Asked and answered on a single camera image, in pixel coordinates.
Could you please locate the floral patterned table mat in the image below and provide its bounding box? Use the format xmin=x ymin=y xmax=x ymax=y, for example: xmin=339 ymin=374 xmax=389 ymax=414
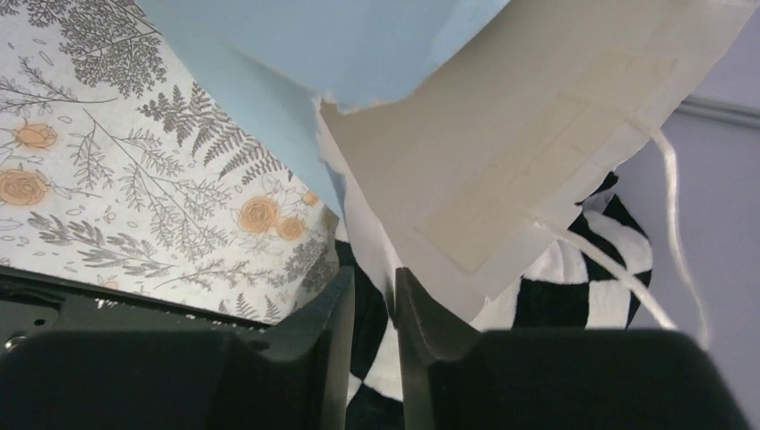
xmin=1 ymin=1 xmax=338 ymax=324

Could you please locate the light blue paper bag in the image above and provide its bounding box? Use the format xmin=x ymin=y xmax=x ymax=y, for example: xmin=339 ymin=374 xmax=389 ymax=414
xmin=141 ymin=1 xmax=757 ymax=321

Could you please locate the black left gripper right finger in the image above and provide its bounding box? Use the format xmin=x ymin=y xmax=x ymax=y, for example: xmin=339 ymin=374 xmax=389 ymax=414
xmin=394 ymin=268 xmax=480 ymax=429

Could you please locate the black white checkered pillow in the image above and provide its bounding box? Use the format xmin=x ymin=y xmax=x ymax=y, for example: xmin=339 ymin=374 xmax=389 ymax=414
xmin=334 ymin=172 xmax=652 ymax=429

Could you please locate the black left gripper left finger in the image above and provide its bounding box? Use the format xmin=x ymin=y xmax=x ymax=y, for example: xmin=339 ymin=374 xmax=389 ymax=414
xmin=247 ymin=268 xmax=355 ymax=429

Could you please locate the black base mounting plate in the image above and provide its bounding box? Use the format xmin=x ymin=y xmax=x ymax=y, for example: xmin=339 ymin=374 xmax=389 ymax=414
xmin=1 ymin=266 xmax=270 ymax=356

